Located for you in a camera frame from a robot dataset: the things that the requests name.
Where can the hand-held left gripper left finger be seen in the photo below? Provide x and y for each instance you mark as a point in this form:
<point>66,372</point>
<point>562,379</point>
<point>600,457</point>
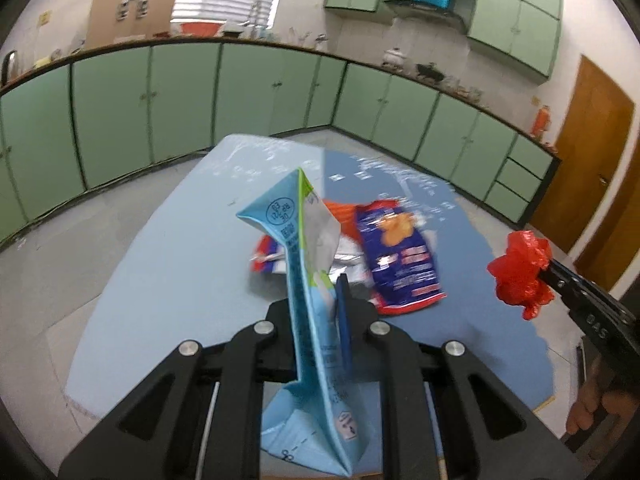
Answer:
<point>277,325</point>

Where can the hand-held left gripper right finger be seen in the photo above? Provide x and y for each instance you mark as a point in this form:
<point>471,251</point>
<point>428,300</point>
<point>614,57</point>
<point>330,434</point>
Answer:
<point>344,320</point>

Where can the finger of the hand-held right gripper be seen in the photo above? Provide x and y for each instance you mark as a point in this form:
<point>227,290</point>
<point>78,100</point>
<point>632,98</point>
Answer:
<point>562,277</point>

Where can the red plastic bag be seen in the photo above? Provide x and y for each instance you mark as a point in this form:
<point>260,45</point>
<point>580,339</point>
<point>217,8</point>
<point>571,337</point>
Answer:
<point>520,275</point>

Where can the light blue milk carton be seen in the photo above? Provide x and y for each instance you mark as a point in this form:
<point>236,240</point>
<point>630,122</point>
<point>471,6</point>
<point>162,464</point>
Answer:
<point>305,285</point>

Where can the person's right hand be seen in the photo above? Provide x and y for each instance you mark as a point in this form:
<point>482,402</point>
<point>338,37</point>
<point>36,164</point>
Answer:
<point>595,400</point>

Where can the crumpled silver white wrapper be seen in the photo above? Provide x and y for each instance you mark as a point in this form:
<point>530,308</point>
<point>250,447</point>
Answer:
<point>352,267</point>

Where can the brown wooden door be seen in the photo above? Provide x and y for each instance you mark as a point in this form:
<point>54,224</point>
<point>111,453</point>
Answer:
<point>585,160</point>
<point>615,255</point>

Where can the small red blue packet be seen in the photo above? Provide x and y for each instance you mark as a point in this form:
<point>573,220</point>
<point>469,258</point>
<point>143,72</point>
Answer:
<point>267,255</point>

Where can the blue snack bag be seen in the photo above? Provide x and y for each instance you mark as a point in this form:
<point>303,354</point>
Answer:
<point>400,260</point>

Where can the orange packet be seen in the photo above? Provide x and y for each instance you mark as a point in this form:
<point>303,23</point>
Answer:
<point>342,217</point>

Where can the light blue tablecloth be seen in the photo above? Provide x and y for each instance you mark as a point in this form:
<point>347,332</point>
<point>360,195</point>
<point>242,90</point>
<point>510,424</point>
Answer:
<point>190,260</point>

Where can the blue tree print tablecloth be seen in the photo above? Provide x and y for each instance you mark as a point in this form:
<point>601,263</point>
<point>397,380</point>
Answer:
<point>465,340</point>

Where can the red thermos flask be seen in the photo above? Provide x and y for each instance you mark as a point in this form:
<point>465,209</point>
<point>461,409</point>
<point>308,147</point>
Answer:
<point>541,122</point>

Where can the green base cabinet run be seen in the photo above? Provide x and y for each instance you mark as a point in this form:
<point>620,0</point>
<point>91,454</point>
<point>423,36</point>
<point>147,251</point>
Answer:
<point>250,95</point>

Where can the black wok with lid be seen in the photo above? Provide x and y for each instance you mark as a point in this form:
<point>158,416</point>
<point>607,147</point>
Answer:
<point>430,72</point>

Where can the white cooking pot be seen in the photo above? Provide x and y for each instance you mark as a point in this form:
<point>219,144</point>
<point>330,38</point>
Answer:
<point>395,57</point>

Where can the steel kettle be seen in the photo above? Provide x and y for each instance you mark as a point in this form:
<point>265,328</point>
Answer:
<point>321,38</point>

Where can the utensil holder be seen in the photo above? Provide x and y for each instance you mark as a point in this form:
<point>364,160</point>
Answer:
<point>301,37</point>

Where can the black range hood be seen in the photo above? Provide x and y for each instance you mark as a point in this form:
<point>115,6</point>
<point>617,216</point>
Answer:
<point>430,15</point>

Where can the red plastic basin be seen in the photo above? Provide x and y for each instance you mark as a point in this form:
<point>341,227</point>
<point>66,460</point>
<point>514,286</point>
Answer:
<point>200,28</point>

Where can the steel kitchen faucet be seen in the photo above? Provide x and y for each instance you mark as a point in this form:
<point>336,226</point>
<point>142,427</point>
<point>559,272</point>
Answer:
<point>256,12</point>

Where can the brown cardboard box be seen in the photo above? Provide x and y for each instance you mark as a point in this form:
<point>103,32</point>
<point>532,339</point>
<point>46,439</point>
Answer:
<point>130,15</point>

